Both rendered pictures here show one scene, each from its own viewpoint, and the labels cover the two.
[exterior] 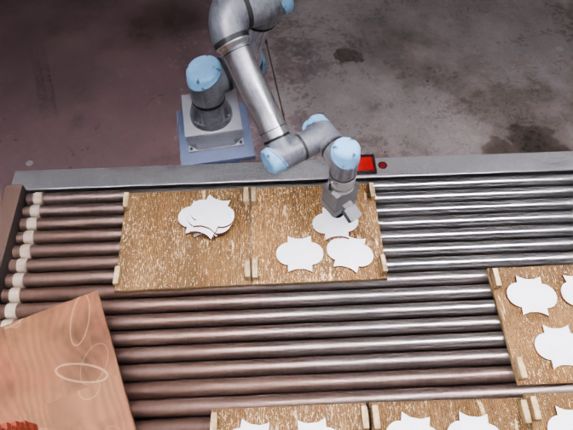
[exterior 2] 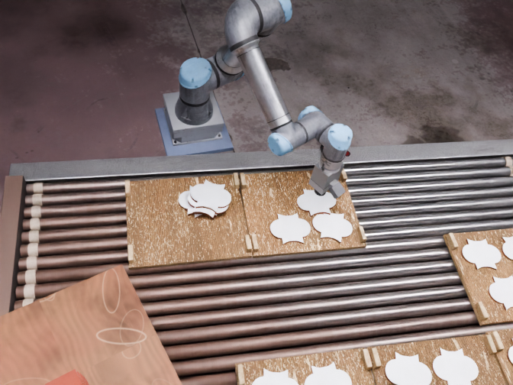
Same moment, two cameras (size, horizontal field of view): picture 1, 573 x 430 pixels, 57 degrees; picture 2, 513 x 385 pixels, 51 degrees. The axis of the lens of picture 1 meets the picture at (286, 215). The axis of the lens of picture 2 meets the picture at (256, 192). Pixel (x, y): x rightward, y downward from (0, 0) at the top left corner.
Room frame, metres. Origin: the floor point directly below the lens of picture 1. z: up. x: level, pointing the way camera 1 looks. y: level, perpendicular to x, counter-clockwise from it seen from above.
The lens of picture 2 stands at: (-0.22, 0.39, 2.52)
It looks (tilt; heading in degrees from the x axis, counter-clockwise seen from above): 53 degrees down; 344
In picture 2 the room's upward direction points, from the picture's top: 12 degrees clockwise
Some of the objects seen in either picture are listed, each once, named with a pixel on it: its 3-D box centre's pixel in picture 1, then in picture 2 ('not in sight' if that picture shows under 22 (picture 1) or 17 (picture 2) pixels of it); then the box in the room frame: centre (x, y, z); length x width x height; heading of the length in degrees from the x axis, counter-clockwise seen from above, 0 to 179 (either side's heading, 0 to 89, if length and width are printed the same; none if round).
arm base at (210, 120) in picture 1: (209, 105); (194, 102); (1.29, 0.27, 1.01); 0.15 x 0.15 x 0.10
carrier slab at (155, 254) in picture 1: (186, 237); (186, 218); (0.81, 0.32, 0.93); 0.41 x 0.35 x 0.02; 93
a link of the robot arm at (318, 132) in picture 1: (318, 137); (312, 125); (0.93, -0.09, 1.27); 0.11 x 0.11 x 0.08; 32
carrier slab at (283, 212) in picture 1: (315, 232); (300, 210); (0.83, -0.09, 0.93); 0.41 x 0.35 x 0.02; 93
